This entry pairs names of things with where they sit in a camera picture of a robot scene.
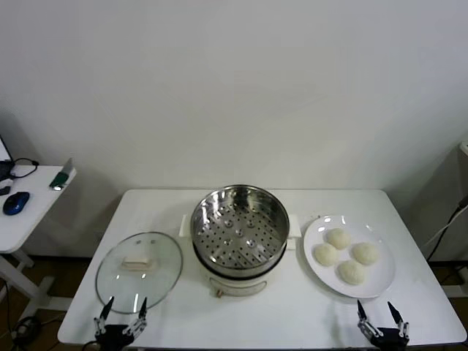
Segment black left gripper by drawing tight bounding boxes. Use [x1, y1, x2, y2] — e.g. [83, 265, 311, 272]
[94, 296, 149, 347]

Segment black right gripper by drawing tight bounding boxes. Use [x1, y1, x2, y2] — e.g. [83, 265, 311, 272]
[356, 300, 410, 347]

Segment white steamed baozi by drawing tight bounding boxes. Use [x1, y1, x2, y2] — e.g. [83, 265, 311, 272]
[336, 259, 366, 285]
[351, 241, 378, 267]
[312, 243, 339, 267]
[326, 228, 352, 251]

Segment glass lid with cream handle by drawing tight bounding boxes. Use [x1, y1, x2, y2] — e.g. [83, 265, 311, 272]
[95, 231, 184, 314]

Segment stainless steel steamer basket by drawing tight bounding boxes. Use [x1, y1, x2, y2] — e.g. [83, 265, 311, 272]
[189, 185, 290, 278]

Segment white round plate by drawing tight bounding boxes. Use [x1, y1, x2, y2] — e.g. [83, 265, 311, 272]
[303, 214, 397, 299]

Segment cream electric cooker pot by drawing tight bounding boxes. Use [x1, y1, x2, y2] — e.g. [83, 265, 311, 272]
[178, 214, 301, 299]

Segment white side desk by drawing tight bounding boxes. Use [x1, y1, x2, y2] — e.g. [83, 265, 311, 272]
[0, 165, 78, 320]

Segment green and white box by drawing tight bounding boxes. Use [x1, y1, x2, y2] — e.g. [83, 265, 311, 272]
[49, 157, 77, 192]

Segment blue computer mouse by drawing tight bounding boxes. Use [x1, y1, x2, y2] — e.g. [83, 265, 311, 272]
[2, 191, 30, 216]

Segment laptop computer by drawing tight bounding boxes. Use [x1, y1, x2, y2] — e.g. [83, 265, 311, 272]
[0, 135, 15, 181]

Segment black floor cables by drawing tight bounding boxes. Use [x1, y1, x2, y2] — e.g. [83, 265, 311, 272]
[0, 281, 56, 345]

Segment white cable with dark plug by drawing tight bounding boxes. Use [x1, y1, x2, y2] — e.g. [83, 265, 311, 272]
[423, 195, 468, 249]

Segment black cable on desk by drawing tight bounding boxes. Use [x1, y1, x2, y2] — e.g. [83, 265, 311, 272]
[9, 157, 39, 180]

